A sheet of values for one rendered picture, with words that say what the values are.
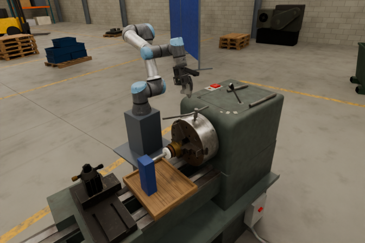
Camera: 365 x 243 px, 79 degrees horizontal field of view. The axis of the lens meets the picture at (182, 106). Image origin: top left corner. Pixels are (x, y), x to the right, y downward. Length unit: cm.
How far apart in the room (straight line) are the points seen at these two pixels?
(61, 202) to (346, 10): 1071
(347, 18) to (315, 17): 107
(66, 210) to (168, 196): 53
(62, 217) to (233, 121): 101
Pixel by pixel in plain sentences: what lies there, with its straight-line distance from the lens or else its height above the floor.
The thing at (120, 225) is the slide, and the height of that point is 97.
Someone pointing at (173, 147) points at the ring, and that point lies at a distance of 130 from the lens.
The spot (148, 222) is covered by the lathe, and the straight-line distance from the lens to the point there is 129.
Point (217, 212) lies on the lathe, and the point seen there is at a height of 54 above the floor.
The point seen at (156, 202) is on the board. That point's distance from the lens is 133.
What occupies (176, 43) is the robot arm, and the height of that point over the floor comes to 166.
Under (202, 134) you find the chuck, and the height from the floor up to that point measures 119.
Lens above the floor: 189
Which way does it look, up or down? 26 degrees down
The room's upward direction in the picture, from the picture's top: 2 degrees counter-clockwise
